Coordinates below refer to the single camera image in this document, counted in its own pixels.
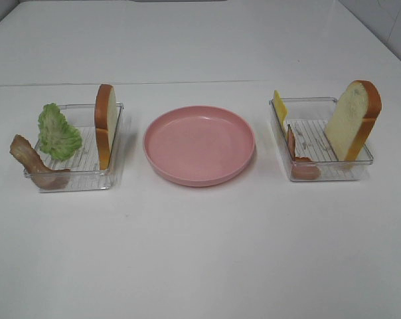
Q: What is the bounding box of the yellow cheese slice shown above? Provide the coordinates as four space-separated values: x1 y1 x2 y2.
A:
273 90 288 133

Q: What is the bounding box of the pink bacon strip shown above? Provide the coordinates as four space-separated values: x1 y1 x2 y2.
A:
287 124 321 181

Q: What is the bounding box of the bread slice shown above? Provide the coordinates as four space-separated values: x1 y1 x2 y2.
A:
94 84 118 170
325 80 382 161

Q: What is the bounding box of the green lettuce leaf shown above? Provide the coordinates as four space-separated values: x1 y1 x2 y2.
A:
38 103 82 161

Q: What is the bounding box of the brown bacon strip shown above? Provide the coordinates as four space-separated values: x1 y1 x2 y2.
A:
9 134 70 190

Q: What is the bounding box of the pink round plate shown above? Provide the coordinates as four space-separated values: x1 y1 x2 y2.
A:
143 106 256 187

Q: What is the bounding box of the right clear plastic tray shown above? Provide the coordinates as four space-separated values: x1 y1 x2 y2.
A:
269 97 374 182

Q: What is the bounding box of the clear plastic tray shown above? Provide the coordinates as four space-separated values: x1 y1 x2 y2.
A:
23 102 126 193
269 97 374 182

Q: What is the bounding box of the left clear plastic tray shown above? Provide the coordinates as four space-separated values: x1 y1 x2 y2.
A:
23 102 126 193

